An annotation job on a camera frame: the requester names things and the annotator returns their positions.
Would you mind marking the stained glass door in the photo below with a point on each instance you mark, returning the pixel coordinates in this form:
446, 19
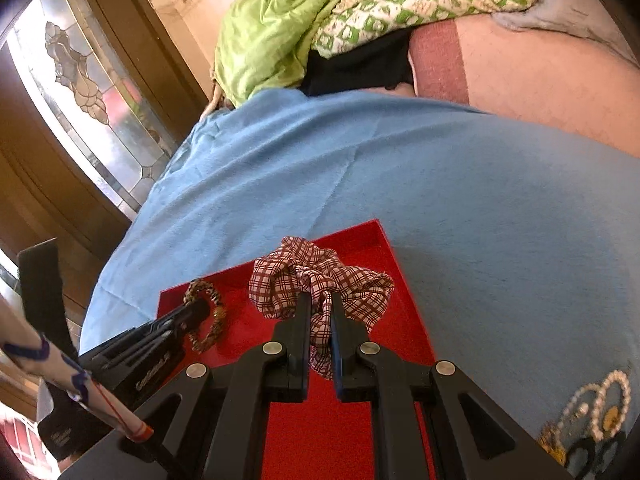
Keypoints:
89, 101

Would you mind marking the red plaid scrunchie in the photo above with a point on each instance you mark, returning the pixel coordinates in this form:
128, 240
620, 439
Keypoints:
299, 265

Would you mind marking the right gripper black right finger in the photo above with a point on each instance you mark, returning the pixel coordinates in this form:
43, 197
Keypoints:
430, 422

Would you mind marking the green quilted comforter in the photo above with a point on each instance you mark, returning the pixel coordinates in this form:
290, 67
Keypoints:
265, 44

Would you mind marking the pink bolster cushion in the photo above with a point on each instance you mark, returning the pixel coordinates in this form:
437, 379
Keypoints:
549, 78

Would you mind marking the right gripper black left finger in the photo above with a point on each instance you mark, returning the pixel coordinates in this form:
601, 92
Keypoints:
210, 422

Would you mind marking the grey pillow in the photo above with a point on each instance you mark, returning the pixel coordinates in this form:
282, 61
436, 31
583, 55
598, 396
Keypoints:
586, 19

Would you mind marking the blue bed blanket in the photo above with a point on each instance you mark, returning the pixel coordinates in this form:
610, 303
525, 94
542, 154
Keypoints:
513, 247

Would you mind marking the black folded cloth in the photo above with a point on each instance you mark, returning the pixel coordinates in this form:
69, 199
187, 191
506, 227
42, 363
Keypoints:
381, 63

